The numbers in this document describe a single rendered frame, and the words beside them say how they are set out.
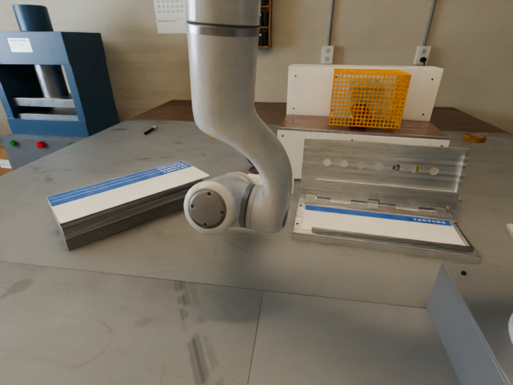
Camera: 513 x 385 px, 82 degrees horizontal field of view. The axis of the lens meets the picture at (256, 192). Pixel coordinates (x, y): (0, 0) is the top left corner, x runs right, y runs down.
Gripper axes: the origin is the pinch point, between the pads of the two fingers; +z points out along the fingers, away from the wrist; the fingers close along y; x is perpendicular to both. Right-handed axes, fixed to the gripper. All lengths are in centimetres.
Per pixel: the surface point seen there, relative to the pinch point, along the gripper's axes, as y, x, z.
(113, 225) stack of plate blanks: -37.2, -14.2, -5.9
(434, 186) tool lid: 48, 0, 20
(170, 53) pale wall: -116, 77, 167
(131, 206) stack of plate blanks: -34.1, -9.3, -2.3
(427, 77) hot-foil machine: 50, 36, 50
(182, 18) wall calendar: -103, 101, 160
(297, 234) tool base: 11.3, -13.3, 2.9
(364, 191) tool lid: 28.9, -2.7, 19.3
